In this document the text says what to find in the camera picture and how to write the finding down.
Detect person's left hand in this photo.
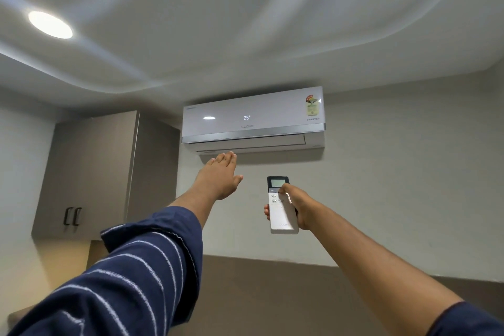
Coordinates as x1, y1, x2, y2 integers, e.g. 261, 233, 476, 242
192, 151, 244, 201

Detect person's right hand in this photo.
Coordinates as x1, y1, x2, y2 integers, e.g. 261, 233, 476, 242
264, 183, 329, 231

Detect white air conditioner remote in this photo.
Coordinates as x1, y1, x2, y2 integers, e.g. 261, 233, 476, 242
266, 176, 299, 235

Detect person's left forearm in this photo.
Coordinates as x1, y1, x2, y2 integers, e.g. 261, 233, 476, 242
169, 186, 216, 229

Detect person's right forearm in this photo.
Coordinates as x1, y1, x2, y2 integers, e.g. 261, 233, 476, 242
306, 204, 463, 336

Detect navy striped left sleeve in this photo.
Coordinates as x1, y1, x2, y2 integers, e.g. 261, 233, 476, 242
7, 206, 204, 336

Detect navy right sleeve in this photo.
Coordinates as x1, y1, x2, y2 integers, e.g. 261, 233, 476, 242
427, 301, 504, 336

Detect round ceiling light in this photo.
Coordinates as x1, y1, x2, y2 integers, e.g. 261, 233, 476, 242
28, 10, 74, 40

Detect white wall air conditioner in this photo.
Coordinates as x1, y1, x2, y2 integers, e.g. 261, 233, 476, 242
181, 86, 327, 156

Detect grey wall cabinet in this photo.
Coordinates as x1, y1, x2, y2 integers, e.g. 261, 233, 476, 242
31, 111, 181, 241

